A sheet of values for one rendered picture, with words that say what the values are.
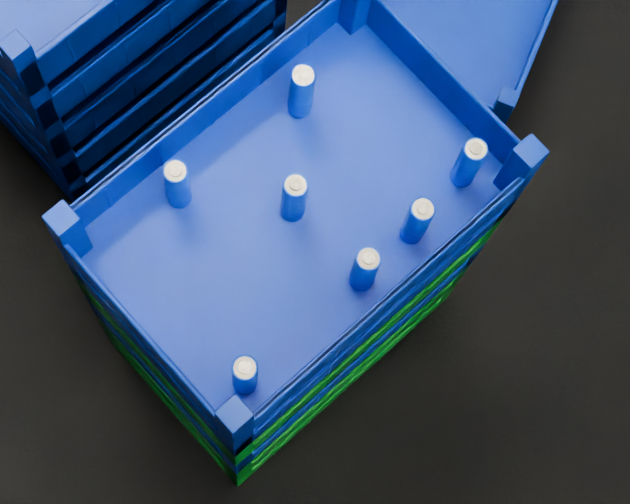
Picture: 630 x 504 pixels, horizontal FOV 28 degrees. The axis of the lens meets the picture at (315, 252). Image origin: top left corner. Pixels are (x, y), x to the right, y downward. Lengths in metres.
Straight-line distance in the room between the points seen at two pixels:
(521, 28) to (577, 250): 0.27
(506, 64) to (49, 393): 0.62
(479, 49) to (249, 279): 0.60
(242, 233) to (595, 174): 0.59
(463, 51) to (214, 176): 0.56
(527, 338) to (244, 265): 0.51
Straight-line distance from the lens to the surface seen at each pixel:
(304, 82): 0.91
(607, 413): 1.38
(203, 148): 0.96
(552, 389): 1.37
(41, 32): 1.10
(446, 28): 1.46
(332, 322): 0.93
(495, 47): 1.46
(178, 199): 0.93
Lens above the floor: 1.31
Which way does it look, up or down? 75 degrees down
